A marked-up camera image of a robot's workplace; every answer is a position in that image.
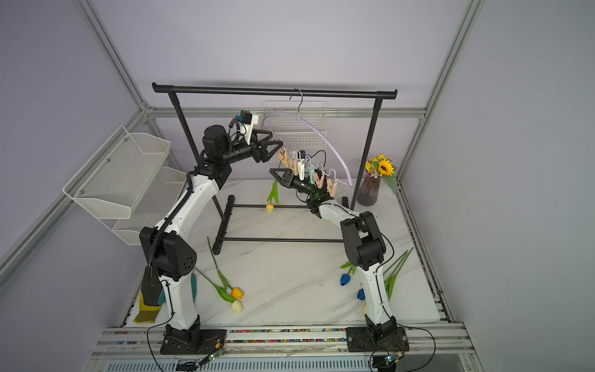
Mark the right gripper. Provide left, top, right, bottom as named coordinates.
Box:
left=272, top=169, right=317, bottom=198

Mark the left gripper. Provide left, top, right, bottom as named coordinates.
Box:
left=222, top=130, right=283, bottom=166

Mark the purple clip hanger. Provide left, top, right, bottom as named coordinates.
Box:
left=261, top=88, right=353, bottom=187

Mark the pale yellow tulip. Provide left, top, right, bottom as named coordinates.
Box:
left=266, top=180, right=280, bottom=214

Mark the black clothes rack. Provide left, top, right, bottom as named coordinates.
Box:
left=151, top=82, right=399, bottom=257

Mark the orange tulip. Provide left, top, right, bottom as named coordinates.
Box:
left=207, top=238, right=244, bottom=303

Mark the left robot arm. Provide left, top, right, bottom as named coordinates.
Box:
left=139, top=125, right=283, bottom=342

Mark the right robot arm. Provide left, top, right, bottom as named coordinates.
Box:
left=270, top=168, right=398, bottom=340

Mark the sunflower bouquet in vase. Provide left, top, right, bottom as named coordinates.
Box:
left=356, top=154, right=398, bottom=206

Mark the blue tulip upper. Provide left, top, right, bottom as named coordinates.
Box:
left=339, top=262, right=356, bottom=286

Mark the blue tulip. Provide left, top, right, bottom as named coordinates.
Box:
left=339, top=262, right=356, bottom=286
left=356, top=289, right=366, bottom=301

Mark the cream white tulip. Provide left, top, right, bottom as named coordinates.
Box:
left=194, top=268, right=244, bottom=314

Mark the blue tulip lower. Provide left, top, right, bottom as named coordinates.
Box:
left=356, top=289, right=366, bottom=301

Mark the white mesh tiered shelf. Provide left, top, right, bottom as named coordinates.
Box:
left=63, top=126, right=186, bottom=246

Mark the cream tulip right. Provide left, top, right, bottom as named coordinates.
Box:
left=361, top=248, right=414, bottom=315

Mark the green work glove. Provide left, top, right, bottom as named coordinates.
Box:
left=157, top=273, right=197, bottom=306

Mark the black yellow work glove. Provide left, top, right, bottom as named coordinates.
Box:
left=133, top=279, right=163, bottom=324

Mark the white wire wall basket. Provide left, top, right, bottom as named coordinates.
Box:
left=261, top=100, right=328, bottom=150

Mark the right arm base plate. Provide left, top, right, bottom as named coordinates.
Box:
left=346, top=327, right=410, bottom=353

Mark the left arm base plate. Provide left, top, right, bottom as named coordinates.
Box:
left=160, top=329, right=227, bottom=355

